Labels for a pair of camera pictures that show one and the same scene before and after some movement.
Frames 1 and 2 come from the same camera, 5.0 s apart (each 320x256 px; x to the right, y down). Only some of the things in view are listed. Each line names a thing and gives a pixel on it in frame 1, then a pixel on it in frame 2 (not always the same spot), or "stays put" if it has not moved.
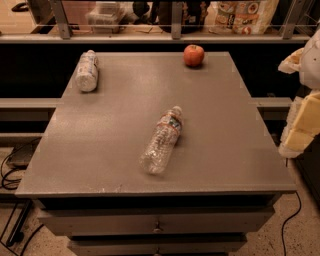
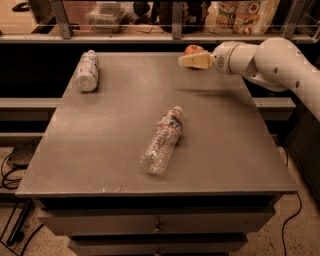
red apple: x=193 y=55 stays put
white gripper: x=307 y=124 → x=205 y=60
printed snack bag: x=241 y=17 stays put
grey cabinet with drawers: x=219 y=184 stays put
